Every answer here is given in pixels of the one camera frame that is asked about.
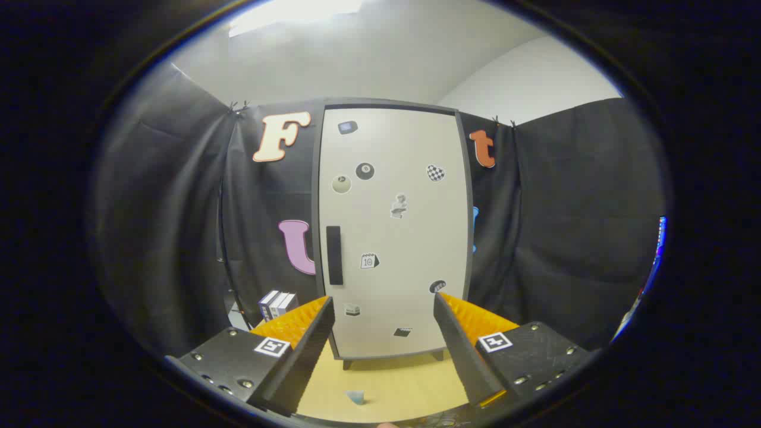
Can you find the black backdrop cloth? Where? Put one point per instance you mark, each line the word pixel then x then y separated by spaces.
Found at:
pixel 178 208

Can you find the dark blue book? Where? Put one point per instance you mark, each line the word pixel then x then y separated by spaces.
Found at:
pixel 266 304

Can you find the grey cabinet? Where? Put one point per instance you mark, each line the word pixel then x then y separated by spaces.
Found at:
pixel 315 190

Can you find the light blue tube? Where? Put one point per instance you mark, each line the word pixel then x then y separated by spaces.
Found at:
pixel 357 397

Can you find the beige cabinet door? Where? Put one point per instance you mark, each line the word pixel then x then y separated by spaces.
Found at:
pixel 404 238

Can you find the white spine book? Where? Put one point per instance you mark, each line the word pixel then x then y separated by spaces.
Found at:
pixel 277 304

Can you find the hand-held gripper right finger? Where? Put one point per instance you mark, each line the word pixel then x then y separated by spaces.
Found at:
pixel 461 351

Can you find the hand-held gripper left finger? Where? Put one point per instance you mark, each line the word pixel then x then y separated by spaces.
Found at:
pixel 309 351

